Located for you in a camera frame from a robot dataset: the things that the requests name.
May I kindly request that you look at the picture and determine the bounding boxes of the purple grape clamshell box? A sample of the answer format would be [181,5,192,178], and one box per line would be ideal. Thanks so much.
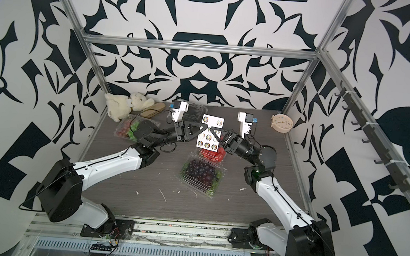
[179,153,226,199]

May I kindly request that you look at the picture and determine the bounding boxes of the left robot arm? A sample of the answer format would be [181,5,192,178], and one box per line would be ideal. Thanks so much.
[36,120,206,235]

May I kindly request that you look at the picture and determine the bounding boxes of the left black controller board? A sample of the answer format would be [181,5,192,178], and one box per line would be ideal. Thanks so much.
[88,243,117,256]

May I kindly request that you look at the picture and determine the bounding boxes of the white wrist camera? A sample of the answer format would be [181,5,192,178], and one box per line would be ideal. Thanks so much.
[170,101,189,123]
[237,112,258,138]

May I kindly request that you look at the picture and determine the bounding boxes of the white fruit sticker sheet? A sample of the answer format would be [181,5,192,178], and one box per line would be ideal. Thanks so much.
[196,114,225,152]

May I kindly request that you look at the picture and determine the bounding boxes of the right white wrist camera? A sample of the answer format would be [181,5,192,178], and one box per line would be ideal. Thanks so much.
[237,112,258,138]

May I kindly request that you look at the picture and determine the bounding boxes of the white plush toy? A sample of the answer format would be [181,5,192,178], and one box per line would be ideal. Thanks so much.
[104,92,155,122]

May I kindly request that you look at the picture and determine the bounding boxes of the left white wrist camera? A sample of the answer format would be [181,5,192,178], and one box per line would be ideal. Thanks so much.
[170,101,189,123]

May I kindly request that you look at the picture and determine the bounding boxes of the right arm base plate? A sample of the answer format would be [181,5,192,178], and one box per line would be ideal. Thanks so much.
[227,228,269,251]

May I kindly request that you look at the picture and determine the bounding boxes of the empty stacked clamshell boxes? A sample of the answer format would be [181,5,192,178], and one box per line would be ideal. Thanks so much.
[182,102,207,123]

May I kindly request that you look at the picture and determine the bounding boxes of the green grape clamshell box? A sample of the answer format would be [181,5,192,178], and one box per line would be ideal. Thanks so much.
[114,114,160,142]

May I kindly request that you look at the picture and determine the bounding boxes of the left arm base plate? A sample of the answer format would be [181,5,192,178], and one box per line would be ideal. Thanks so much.
[80,219,136,240]

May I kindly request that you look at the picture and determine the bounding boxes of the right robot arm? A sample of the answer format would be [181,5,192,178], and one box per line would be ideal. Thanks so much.
[210,127,336,256]

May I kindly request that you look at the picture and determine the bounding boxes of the beige alarm clock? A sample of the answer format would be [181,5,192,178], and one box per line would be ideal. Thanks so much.
[270,114,294,134]

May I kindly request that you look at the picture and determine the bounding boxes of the strawberry clamshell box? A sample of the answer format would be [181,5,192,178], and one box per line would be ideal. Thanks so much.
[198,148,226,163]

